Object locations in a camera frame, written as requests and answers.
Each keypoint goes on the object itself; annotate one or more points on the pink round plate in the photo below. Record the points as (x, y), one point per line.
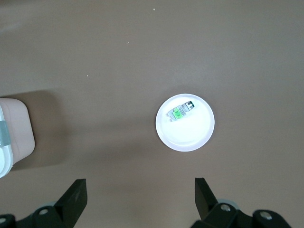
(187, 135)

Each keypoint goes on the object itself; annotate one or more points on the green switch module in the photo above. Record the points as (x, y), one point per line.
(177, 114)

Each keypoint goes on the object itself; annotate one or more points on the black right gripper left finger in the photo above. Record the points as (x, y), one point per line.
(59, 213)

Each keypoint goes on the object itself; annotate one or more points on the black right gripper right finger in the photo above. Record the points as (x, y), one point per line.
(213, 213)

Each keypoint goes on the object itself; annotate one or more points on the pink storage box white lid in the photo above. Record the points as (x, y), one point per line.
(21, 123)

